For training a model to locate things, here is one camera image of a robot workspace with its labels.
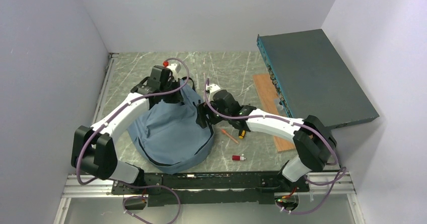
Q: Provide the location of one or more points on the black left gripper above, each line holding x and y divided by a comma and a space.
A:
177, 98

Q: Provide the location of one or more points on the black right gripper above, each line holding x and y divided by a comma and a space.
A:
203, 109

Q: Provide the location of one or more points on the orange pencil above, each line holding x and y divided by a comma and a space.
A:
229, 136

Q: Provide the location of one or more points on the blue student backpack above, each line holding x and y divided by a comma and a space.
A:
168, 136

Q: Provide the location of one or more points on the small red white tube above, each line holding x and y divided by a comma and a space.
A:
238, 158

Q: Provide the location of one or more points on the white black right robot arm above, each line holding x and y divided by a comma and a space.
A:
313, 141

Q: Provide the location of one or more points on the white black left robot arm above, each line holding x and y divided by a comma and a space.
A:
94, 150

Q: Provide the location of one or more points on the yellow black screwdriver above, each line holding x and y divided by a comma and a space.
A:
241, 134

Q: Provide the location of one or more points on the brown wooden board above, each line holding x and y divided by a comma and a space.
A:
267, 96

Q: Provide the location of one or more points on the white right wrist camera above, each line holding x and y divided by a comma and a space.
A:
211, 89

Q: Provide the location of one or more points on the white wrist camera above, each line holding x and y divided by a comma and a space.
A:
211, 89
174, 68

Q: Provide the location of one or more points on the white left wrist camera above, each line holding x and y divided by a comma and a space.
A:
174, 68

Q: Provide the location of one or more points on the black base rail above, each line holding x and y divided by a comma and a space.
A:
213, 187

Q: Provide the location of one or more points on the dark teal network switch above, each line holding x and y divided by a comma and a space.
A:
311, 78

